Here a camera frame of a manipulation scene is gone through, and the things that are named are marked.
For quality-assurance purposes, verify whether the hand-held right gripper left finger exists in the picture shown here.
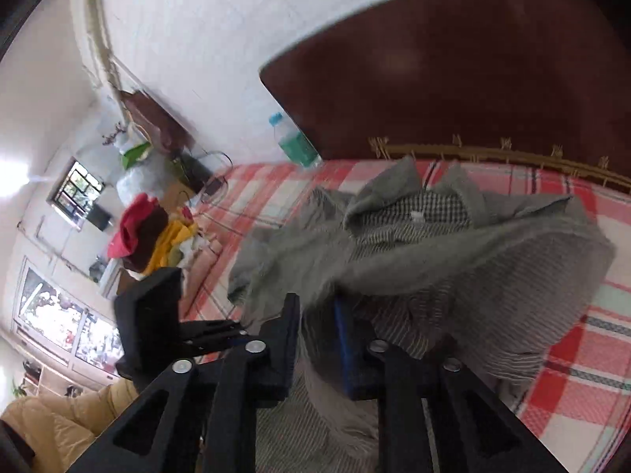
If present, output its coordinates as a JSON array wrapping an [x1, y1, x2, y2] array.
[[69, 293, 301, 473]]

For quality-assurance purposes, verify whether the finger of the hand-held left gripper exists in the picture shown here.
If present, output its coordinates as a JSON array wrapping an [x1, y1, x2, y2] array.
[[178, 319, 242, 338], [181, 332, 250, 356]]

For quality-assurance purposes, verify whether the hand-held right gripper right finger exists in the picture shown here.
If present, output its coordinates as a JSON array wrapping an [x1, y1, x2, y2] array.
[[334, 300, 553, 473]]

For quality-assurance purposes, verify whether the grey striped shirt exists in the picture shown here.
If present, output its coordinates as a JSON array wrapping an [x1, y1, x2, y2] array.
[[227, 155, 617, 473]]

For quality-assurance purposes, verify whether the dark brown cloth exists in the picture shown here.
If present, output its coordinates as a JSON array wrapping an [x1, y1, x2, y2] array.
[[127, 206, 169, 273]]

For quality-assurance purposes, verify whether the yellow cloth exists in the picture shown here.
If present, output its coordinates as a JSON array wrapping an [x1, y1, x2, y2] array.
[[143, 219, 199, 277]]

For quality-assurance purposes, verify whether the large window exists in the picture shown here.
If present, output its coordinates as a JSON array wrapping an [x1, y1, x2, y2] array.
[[12, 256, 124, 371]]

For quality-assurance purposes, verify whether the red cloth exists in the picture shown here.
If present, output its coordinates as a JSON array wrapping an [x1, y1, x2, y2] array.
[[107, 193, 159, 260]]

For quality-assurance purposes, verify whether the white sack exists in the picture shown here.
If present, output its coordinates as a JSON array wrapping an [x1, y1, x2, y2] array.
[[116, 144, 183, 204]]

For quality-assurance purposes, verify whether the person's khaki pants leg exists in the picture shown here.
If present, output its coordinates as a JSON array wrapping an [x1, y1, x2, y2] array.
[[0, 379, 144, 473]]

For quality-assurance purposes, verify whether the small barred window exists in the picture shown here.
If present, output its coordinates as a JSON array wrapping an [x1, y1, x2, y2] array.
[[47, 158, 106, 218]]

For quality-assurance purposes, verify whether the black bag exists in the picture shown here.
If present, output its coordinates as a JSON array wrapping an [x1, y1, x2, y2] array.
[[178, 153, 228, 194]]

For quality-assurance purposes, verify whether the green label plastic bottle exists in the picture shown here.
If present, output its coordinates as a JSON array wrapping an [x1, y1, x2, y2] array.
[[267, 112, 321, 168]]

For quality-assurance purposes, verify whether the brown wooden shelf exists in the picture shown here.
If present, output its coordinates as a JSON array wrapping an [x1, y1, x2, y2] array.
[[121, 90, 199, 155]]

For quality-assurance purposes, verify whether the red plaid bed sheet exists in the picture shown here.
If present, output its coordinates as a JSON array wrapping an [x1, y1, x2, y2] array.
[[180, 160, 631, 459]]

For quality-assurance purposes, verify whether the dark wooden headboard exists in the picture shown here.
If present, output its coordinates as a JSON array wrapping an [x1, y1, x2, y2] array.
[[259, 0, 631, 185]]

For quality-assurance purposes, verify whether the wall pipe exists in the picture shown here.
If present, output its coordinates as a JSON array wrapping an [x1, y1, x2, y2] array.
[[85, 0, 130, 109]]

